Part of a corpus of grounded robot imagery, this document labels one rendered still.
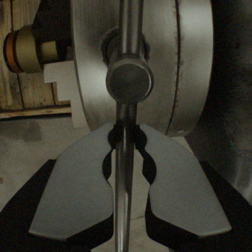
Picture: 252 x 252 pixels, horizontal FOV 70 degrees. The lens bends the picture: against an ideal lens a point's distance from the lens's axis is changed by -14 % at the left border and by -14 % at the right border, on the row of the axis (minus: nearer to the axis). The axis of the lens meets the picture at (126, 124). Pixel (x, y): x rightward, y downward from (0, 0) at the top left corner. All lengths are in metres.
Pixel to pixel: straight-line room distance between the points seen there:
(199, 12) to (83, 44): 0.10
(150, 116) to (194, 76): 0.06
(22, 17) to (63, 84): 0.32
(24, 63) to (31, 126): 1.39
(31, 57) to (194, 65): 0.23
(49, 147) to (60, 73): 1.43
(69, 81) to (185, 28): 0.20
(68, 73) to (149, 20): 0.18
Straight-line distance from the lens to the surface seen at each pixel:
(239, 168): 0.26
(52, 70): 0.33
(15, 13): 0.61
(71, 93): 0.32
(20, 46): 0.33
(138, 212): 2.11
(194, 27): 0.19
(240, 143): 0.25
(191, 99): 0.21
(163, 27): 0.18
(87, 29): 0.18
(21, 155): 1.89
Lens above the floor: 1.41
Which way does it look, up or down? 66 degrees down
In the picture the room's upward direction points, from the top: 176 degrees clockwise
